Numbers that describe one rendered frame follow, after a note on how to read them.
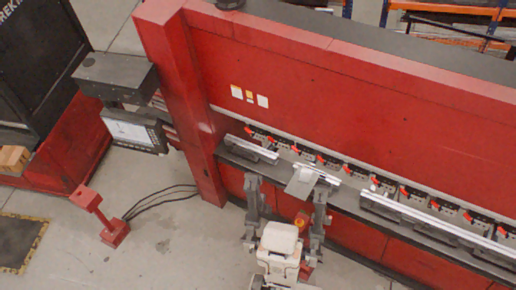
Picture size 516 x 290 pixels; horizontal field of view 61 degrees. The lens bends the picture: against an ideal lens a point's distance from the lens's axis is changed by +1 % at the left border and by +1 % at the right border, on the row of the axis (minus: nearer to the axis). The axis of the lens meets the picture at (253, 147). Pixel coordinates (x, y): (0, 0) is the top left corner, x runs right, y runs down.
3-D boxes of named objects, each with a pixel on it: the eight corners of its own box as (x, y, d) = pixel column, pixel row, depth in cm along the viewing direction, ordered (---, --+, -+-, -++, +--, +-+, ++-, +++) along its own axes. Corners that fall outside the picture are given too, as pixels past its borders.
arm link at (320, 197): (310, 199, 254) (327, 202, 251) (314, 181, 263) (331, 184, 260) (307, 242, 285) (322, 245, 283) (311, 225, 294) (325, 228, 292)
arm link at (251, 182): (239, 186, 263) (256, 189, 261) (246, 169, 272) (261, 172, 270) (244, 228, 295) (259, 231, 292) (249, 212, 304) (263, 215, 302)
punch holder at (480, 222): (461, 221, 287) (469, 209, 273) (464, 211, 291) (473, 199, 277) (486, 231, 281) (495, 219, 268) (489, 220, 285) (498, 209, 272)
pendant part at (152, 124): (115, 144, 343) (98, 114, 315) (123, 133, 350) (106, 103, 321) (167, 156, 332) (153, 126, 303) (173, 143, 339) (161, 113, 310)
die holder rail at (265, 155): (225, 144, 379) (223, 138, 372) (228, 140, 382) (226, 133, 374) (276, 166, 361) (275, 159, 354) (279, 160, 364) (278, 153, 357)
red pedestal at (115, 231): (100, 241, 433) (62, 200, 366) (116, 220, 445) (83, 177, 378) (115, 250, 426) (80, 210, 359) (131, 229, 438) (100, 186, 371)
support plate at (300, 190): (283, 192, 333) (283, 191, 332) (299, 166, 345) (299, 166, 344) (305, 201, 326) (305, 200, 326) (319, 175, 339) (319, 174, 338)
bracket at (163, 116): (127, 128, 366) (124, 123, 360) (145, 108, 377) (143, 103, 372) (165, 144, 351) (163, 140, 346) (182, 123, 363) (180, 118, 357)
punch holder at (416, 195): (401, 197, 301) (405, 185, 288) (405, 187, 305) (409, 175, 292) (422, 205, 295) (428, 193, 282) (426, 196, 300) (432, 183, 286)
